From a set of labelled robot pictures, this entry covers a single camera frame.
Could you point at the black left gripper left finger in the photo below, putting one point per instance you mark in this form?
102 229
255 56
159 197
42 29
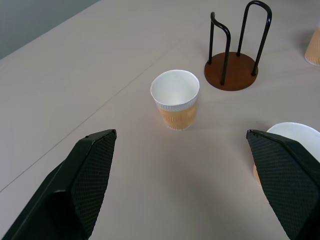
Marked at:
75 180

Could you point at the orange ribbed paper cup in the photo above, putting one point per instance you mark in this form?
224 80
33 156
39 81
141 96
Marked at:
297 131
175 105
313 47

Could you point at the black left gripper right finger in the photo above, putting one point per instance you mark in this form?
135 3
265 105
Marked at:
287 180

